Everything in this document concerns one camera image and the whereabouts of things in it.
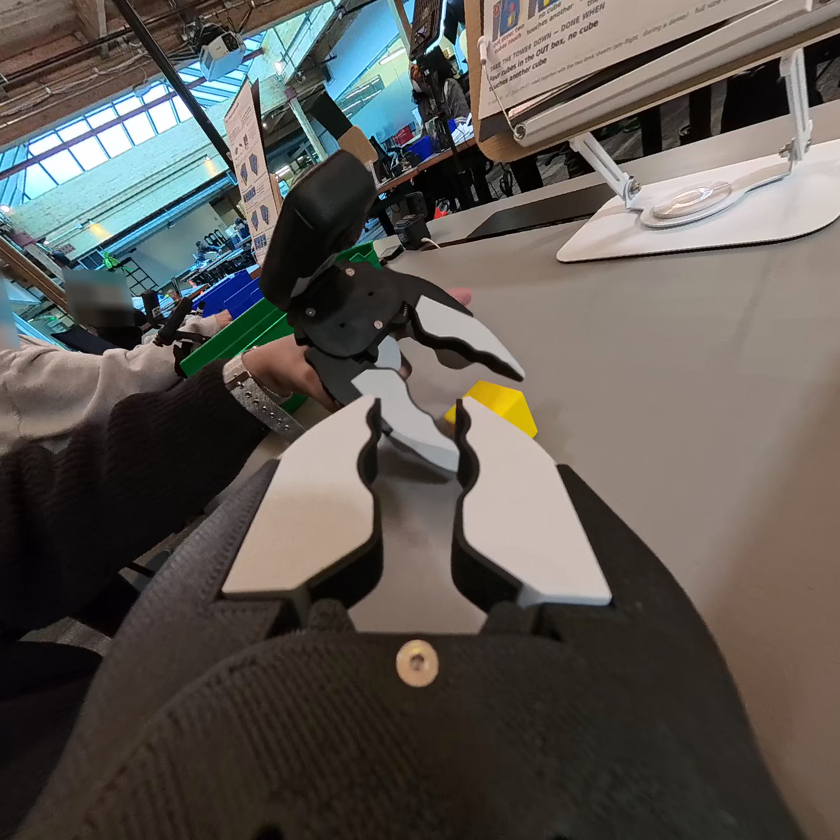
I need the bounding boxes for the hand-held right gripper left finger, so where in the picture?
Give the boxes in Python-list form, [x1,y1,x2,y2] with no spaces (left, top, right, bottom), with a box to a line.
[222,395,383,618]

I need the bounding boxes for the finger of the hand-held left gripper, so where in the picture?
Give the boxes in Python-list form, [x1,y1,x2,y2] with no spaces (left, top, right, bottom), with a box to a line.
[350,366,462,475]
[409,294,527,384]

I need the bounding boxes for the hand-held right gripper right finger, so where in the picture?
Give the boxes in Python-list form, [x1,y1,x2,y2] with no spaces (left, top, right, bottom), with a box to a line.
[451,397,614,621]

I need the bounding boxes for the yellow cube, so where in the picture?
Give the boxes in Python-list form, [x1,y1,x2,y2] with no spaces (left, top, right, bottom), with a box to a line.
[444,379,539,439]

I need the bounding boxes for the green plastic bin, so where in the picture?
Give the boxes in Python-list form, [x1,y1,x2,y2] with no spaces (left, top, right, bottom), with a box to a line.
[179,241,383,416]

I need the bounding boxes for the person's left forearm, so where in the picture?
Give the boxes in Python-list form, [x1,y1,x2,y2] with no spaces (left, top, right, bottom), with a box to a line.
[0,361,280,631]

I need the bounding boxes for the person's left hand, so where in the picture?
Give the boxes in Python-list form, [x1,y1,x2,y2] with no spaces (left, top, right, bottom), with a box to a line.
[243,340,342,413]

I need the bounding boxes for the black electronic device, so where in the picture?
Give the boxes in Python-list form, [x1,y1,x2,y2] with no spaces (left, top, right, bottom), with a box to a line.
[392,192,432,252]

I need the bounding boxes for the wooden table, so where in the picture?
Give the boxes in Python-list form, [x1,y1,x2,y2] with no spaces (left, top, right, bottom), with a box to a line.
[376,134,479,219]

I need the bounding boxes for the silver wristwatch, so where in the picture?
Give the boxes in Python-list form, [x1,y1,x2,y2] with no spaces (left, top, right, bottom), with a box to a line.
[222,354,306,435]

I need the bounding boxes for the white ceiling projector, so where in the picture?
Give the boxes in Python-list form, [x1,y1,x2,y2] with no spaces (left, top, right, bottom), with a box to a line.
[197,29,248,83]

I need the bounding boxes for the black pillar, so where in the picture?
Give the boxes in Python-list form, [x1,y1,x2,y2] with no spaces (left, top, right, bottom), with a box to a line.
[112,0,245,177]

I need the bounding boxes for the white document stand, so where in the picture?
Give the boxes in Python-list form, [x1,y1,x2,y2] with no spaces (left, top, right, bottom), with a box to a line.
[511,13,840,265]

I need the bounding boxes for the person's black clothing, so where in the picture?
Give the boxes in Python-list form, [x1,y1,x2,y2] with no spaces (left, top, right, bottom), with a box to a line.
[0,630,132,840]

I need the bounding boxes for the dark desk cable flap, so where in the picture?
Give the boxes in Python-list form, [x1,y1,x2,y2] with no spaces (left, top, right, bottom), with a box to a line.
[468,182,619,242]

